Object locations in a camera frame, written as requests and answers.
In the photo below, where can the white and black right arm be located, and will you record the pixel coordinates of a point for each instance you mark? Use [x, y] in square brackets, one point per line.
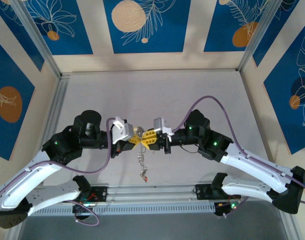
[255, 165]

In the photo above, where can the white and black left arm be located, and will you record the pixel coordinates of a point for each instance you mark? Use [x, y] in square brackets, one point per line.
[30, 175]

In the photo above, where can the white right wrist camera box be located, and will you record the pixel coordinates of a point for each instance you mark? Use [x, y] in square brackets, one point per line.
[159, 123]

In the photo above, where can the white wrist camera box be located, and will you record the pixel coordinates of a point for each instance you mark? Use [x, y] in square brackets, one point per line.
[159, 123]
[122, 130]

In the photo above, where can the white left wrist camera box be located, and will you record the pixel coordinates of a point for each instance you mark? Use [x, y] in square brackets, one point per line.
[122, 130]

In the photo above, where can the aluminium side rail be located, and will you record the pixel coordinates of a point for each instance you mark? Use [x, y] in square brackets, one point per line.
[56, 112]
[291, 227]

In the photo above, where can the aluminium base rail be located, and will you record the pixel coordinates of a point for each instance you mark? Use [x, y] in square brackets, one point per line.
[150, 193]

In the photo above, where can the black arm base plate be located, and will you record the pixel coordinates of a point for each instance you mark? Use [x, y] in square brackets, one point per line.
[100, 193]
[202, 191]

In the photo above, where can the aluminium frame post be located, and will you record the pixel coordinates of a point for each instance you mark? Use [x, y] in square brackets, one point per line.
[35, 32]
[257, 32]

